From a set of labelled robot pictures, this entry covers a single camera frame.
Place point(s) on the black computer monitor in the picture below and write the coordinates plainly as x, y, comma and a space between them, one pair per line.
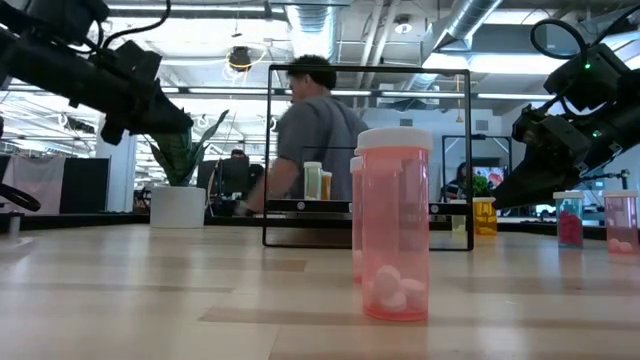
225, 175

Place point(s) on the white round plant pot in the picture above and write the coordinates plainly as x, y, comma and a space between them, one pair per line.
177, 207

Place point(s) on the silver smooth ventilation duct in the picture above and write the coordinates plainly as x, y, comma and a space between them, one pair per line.
465, 20

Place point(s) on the black frame wooden shelf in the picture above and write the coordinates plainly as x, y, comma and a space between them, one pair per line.
320, 206

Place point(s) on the orange pill bottle white cap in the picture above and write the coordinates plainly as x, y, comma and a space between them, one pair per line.
485, 217
327, 187

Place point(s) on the person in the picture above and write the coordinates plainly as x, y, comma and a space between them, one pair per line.
457, 182
320, 130
256, 175

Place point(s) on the black background metal frame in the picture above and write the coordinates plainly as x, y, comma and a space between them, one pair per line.
475, 136

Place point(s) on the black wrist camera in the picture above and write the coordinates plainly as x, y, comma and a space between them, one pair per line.
65, 15
590, 80

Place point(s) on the green snake plant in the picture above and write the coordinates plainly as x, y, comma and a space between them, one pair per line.
175, 155

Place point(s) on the blue pill bottle red pills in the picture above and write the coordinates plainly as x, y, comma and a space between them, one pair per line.
570, 225

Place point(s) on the white cloth cover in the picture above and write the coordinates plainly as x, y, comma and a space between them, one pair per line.
30, 180

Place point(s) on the grey metal post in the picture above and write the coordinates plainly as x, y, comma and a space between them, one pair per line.
14, 225

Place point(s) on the small green background plant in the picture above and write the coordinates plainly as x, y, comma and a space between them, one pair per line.
480, 186

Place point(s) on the pink pill bottle white cap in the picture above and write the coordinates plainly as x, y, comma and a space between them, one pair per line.
395, 225
356, 225
620, 225

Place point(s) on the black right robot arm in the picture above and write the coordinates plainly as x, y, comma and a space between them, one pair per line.
625, 120

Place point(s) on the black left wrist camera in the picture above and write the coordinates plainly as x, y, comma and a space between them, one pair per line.
65, 15

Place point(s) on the black partition panel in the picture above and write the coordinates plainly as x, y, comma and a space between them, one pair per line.
85, 185

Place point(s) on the wall display screen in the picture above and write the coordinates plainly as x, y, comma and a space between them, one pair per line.
495, 177

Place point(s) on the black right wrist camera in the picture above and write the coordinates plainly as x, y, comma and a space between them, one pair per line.
590, 80

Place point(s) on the black jointed stand arm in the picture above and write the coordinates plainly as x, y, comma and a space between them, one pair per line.
607, 175

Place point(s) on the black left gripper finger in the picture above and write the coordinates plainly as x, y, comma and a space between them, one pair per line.
160, 115

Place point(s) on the black curved bar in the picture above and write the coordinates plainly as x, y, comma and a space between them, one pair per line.
20, 200

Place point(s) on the silver ribbed ventilation duct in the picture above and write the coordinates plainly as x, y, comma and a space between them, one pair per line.
312, 30

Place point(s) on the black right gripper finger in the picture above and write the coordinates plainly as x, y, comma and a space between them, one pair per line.
530, 187

